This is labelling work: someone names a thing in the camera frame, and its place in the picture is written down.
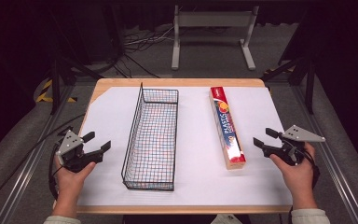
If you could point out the white paper sheet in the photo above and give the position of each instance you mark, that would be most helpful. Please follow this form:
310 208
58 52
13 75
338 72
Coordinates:
199 183

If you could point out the person's left hand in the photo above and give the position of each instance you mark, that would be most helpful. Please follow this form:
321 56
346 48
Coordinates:
71 179

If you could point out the person's right hand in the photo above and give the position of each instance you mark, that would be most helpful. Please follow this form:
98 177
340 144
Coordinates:
296 174

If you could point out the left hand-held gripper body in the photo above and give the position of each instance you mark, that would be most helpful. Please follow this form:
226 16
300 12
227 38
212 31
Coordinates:
73 150

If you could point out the black tripod stand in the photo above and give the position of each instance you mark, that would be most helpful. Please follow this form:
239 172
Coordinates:
62 70
301 77

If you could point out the aluminium floor rail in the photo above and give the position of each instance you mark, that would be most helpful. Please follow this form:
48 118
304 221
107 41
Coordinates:
329 161
31 161

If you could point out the plastic wrap box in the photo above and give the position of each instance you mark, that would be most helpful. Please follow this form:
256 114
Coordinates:
227 127

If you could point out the yellow black hazard tape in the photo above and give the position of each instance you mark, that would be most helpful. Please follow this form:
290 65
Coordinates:
48 91

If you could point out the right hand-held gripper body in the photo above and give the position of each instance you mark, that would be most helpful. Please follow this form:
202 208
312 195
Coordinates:
295 144

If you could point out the white metal stand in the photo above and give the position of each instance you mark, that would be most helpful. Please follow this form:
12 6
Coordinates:
213 37

